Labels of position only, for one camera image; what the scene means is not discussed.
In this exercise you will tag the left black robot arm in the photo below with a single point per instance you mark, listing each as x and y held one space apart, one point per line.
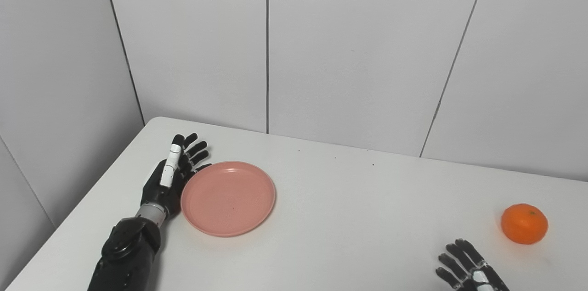
126 254

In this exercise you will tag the orange fruit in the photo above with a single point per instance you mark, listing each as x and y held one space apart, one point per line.
524 223

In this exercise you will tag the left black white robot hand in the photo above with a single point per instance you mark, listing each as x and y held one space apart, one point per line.
170 181

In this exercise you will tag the pink round plate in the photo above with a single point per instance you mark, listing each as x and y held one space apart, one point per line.
228 199

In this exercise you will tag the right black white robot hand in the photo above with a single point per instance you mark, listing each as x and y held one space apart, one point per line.
468 268

